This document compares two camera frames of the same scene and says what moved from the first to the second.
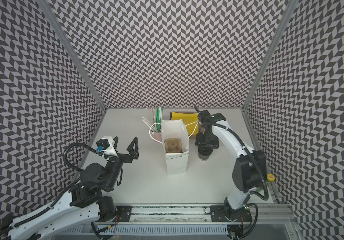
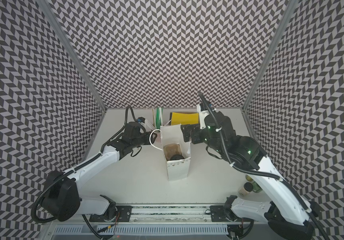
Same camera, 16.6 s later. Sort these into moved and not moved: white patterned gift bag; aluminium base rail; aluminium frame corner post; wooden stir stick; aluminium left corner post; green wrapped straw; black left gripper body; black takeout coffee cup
Moved: black takeout coffee cup; white patterned gift bag; black left gripper body
Not moved: green wrapped straw; aluminium base rail; aluminium left corner post; aluminium frame corner post; wooden stir stick
